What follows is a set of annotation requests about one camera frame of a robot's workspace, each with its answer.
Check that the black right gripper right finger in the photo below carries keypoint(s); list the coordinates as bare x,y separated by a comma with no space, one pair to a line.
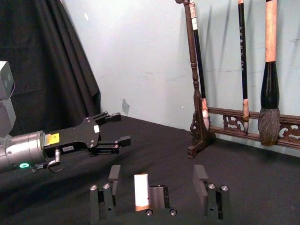
214,199

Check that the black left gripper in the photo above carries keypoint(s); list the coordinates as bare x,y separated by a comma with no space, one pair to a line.
79,137

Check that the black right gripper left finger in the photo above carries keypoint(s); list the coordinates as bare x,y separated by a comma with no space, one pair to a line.
103,199

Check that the black table cloth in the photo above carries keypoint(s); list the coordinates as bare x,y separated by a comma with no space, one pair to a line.
246,178

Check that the white cylinder with brown end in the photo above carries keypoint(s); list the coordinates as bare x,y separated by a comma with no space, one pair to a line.
141,189

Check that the dark carved wooden brush rack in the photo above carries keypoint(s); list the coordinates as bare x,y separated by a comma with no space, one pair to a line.
199,133

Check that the black hanging cloth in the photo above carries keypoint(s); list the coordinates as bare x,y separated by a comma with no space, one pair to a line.
47,58

